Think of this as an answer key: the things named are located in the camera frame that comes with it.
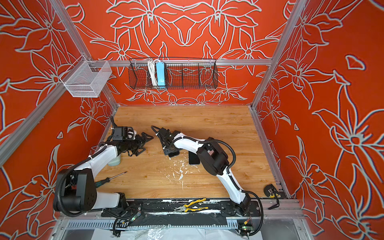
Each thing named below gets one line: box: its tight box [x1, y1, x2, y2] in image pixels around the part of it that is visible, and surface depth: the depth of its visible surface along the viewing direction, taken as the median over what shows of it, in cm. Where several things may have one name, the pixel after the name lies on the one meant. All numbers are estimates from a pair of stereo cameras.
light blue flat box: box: [156, 62, 165, 86], surface depth 91 cm
